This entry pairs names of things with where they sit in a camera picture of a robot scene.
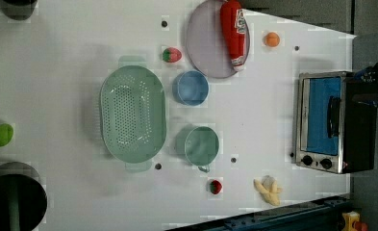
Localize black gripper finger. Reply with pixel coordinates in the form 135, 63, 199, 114
352, 93, 378, 108

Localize blue oven door with handle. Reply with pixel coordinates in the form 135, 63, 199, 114
300, 77, 341, 156

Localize black silver toaster oven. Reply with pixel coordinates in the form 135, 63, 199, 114
295, 71, 378, 174

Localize orange toy fruit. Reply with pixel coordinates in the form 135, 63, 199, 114
265, 32, 281, 47

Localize yellow toy object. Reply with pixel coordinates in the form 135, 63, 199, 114
341, 211, 368, 231

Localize yellow toy banana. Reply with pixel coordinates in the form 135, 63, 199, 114
253, 176, 283, 206

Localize red ketchup bottle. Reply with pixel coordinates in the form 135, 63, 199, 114
220, 0, 246, 71

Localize grey round plate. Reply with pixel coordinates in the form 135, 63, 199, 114
186, 0, 250, 78

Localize red toy strawberry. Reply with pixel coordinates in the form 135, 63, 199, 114
209, 180, 222, 194

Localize blue plastic cup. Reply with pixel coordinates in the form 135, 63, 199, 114
172, 70, 210, 106

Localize pink toy strawberry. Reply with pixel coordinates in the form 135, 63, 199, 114
162, 47, 182, 64

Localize green plastic colander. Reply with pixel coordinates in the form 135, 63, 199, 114
99, 56, 167, 173

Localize green toy lime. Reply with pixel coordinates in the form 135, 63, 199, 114
0, 123, 13, 147

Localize blue metal frame rail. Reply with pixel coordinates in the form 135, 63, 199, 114
168, 196, 352, 231

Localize green plastic cup with handle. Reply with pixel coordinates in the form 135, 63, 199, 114
175, 125, 219, 173

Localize black cylindrical post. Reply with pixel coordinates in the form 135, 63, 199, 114
0, 0, 38, 20

